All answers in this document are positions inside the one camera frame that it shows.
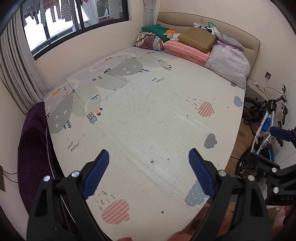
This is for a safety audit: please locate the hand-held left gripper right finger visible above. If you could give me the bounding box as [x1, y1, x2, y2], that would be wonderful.
[188, 148, 271, 241]

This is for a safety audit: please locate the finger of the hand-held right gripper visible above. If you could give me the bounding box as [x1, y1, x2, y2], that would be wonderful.
[245, 152, 281, 178]
[269, 126, 296, 143]

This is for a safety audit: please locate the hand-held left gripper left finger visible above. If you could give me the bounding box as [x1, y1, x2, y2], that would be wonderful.
[26, 149, 110, 241]

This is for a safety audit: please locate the person's left hand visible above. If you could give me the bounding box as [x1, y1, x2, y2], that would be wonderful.
[117, 228, 197, 241]

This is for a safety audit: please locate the white blue bicycle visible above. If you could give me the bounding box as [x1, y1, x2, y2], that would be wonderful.
[235, 85, 292, 183]

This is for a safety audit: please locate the blue water bottle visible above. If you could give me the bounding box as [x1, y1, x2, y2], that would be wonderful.
[261, 117, 271, 132]

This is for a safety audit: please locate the beige nightstand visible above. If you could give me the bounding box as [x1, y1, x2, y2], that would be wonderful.
[245, 79, 266, 102]

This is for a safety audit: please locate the purple blanket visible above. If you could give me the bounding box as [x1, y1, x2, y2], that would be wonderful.
[17, 101, 77, 234]

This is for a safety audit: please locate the bed with patterned mat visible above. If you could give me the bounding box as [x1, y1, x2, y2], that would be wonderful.
[43, 45, 247, 241]

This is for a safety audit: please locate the white lavender pillow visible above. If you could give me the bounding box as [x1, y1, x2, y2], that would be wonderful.
[205, 44, 251, 90]

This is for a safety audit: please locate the lilac cloth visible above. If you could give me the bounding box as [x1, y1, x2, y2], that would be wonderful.
[214, 32, 245, 52]

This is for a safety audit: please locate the pink striped pillow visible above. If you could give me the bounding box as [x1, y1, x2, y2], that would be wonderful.
[164, 40, 211, 67]

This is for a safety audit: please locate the brown cushion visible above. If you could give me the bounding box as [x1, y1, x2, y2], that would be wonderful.
[178, 27, 218, 52]

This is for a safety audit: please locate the white shopping bag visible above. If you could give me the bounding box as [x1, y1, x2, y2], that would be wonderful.
[193, 22, 219, 35]

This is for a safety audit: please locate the grey pleated curtain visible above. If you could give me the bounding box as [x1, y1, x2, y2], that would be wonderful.
[0, 22, 55, 116]

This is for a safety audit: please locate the striped patterned quilt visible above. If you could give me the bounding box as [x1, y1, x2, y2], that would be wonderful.
[133, 31, 166, 51]

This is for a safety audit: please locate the green orange stuffed toy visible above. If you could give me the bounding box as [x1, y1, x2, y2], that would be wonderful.
[163, 29, 183, 42]

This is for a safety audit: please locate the black framed window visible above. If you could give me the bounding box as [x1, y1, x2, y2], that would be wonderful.
[20, 0, 130, 61]

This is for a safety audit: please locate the green folded blanket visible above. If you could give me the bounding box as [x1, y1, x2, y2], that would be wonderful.
[141, 24, 170, 37]

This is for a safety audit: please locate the hanging laundry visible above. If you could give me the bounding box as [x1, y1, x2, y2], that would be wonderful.
[23, 0, 93, 26]

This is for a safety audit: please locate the grey narrow curtain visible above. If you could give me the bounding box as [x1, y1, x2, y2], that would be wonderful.
[142, 0, 160, 27]

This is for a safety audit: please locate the black thin cable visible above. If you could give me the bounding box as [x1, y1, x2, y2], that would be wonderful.
[2, 170, 22, 183]

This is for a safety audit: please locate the wall switch plate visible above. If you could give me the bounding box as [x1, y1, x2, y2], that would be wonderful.
[0, 165, 6, 192]

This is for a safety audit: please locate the beige upholstered bed frame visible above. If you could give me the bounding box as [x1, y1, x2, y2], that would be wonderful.
[157, 11, 260, 80]

